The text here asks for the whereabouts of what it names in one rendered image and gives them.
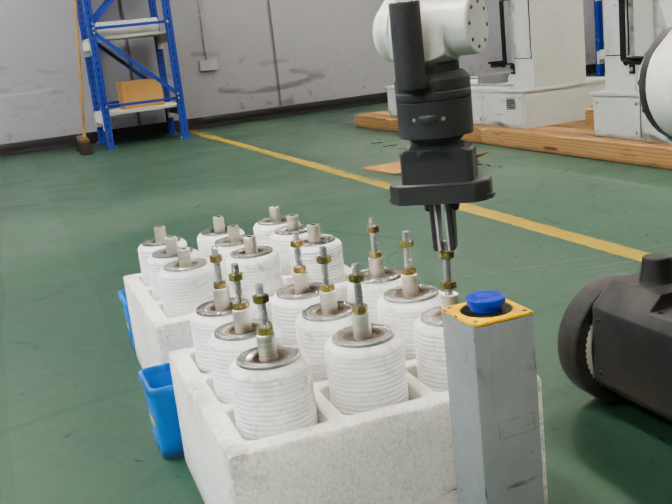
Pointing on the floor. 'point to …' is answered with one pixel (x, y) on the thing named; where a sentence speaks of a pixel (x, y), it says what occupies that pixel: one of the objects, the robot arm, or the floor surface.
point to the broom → (81, 95)
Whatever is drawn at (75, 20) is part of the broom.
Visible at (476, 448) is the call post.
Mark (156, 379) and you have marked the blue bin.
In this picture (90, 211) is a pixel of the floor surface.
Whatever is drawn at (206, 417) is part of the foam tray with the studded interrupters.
